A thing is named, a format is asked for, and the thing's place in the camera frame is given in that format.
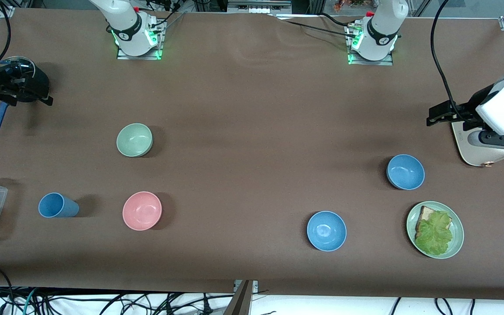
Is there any blue bowl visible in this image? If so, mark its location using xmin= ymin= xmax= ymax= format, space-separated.
xmin=386 ymin=154 xmax=426 ymax=191
xmin=307 ymin=210 xmax=347 ymax=252

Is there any light green bowl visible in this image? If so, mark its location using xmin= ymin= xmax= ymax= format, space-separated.
xmin=116 ymin=123 xmax=154 ymax=158

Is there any pink bowl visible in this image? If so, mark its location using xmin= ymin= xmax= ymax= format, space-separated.
xmin=122 ymin=191 xmax=163 ymax=231

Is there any beige board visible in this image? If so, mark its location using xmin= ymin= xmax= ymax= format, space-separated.
xmin=451 ymin=119 xmax=504 ymax=167

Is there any bread slice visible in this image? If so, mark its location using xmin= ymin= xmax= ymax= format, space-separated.
xmin=415 ymin=205 xmax=453 ymax=240

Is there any blue cup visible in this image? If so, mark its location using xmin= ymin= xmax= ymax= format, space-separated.
xmin=38 ymin=192 xmax=80 ymax=218

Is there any green lettuce leaf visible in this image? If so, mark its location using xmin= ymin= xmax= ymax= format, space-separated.
xmin=414 ymin=211 xmax=454 ymax=256

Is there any light green plate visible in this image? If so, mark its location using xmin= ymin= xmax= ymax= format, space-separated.
xmin=406 ymin=201 xmax=465 ymax=260

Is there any brown tablecloth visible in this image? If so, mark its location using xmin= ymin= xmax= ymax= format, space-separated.
xmin=0 ymin=7 xmax=504 ymax=301

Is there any white power strip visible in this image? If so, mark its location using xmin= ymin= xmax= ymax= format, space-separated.
xmin=227 ymin=5 xmax=271 ymax=14

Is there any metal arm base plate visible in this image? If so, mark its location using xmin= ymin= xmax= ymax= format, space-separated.
xmin=346 ymin=24 xmax=394 ymax=67
xmin=116 ymin=22 xmax=166 ymax=61

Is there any black cable on table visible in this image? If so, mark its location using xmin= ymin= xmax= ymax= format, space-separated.
xmin=274 ymin=12 xmax=362 ymax=41

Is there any black floor cable bundle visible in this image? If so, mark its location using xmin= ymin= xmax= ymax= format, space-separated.
xmin=0 ymin=265 xmax=279 ymax=315

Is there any metal table bracket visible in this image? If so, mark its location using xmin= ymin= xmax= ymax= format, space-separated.
xmin=224 ymin=280 xmax=259 ymax=315

